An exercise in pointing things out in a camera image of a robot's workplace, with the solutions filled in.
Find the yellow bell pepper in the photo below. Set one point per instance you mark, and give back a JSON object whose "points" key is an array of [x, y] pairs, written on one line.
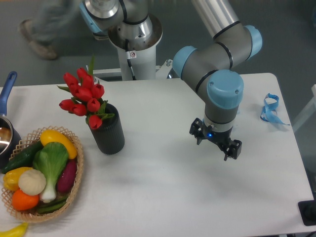
{"points": [[11, 178]]}

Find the person's shoe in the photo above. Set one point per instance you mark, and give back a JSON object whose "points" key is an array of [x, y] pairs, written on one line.
{"points": [[42, 50]]}

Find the white table frame bracket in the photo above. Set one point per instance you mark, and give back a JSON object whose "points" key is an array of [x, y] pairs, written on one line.
{"points": [[163, 71]]}

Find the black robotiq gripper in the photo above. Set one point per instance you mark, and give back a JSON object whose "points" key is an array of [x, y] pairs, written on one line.
{"points": [[202, 131]]}

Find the purple sweet potato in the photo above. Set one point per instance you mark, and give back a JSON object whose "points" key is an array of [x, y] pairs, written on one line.
{"points": [[67, 178]]}

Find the black device at edge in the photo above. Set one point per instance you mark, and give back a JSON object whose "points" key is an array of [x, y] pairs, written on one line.
{"points": [[308, 212]]}

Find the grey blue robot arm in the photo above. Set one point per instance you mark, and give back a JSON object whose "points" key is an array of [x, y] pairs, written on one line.
{"points": [[207, 72]]}

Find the woven wicker basket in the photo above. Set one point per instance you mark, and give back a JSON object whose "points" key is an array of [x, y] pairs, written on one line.
{"points": [[32, 216]]}

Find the dark grey ribbed vase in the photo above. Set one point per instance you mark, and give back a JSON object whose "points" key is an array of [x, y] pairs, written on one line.
{"points": [[107, 130]]}

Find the green cucumber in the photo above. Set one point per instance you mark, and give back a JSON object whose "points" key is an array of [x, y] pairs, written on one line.
{"points": [[24, 158]]}

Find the blue ribbon knot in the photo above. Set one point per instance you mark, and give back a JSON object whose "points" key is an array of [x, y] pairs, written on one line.
{"points": [[269, 110]]}

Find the yellow banana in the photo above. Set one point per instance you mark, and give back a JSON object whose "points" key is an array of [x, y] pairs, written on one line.
{"points": [[18, 231]]}

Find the white garlic bulb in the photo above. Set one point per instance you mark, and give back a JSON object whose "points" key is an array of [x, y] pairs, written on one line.
{"points": [[32, 182]]}

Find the green pea pods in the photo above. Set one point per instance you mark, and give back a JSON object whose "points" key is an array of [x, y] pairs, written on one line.
{"points": [[52, 206]]}

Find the red tulip bouquet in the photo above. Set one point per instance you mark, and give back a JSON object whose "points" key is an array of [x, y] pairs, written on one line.
{"points": [[86, 97]]}

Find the orange tangerine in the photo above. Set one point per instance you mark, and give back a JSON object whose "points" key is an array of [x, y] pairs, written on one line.
{"points": [[22, 201]]}

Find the blue handled saucepan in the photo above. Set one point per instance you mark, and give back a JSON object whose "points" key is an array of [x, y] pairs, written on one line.
{"points": [[9, 137]]}

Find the green bok choy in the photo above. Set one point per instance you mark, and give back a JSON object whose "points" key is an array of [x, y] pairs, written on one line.
{"points": [[51, 161]]}

